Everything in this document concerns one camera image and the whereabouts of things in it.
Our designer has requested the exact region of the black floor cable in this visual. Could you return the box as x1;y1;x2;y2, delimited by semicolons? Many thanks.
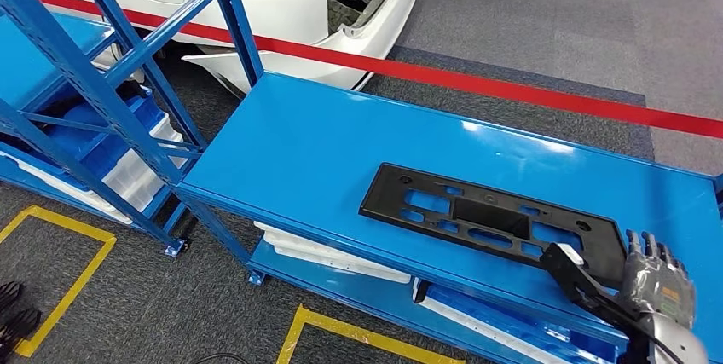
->
188;352;250;364

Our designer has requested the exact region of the yellow floor tape square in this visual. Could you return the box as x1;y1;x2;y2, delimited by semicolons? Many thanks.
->
276;304;467;364
0;205;118;358

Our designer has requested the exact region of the black part in bin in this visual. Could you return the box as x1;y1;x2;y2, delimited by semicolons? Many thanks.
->
413;278;435;304

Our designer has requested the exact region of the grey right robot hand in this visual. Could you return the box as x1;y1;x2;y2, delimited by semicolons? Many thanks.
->
618;230;697;329

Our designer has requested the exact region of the person's black shoe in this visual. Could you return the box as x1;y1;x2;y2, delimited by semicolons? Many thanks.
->
0;307;42;352
0;280;24;313

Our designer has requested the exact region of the blue plastic bin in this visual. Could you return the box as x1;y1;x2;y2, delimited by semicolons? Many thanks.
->
44;95;171;179
423;284;620;364

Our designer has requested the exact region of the blue metal shelf rack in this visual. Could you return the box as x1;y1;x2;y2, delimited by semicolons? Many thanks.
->
0;0;265;259
176;72;723;364

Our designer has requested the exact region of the black plastic panel part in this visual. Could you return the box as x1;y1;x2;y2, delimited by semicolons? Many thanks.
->
358;162;629;290

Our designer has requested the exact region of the red barrier belt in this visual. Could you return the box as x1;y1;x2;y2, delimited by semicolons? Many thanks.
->
36;0;723;141

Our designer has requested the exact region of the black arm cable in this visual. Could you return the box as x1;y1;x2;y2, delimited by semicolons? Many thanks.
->
593;293;687;364

